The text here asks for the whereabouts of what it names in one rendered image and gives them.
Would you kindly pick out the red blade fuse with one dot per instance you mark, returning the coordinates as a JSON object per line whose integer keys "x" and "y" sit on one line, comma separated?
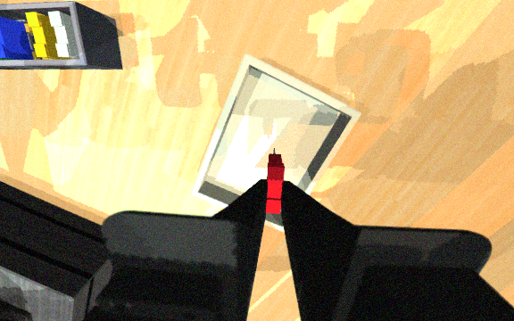
{"x": 275, "y": 178}

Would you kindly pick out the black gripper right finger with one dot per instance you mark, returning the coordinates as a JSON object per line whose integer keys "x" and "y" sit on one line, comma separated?
{"x": 328, "y": 254}

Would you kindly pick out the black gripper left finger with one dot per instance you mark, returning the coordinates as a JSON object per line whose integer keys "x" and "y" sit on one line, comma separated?
{"x": 226, "y": 245}

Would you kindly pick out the white square tray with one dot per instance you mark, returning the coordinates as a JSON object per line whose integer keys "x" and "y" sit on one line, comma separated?
{"x": 267, "y": 108}

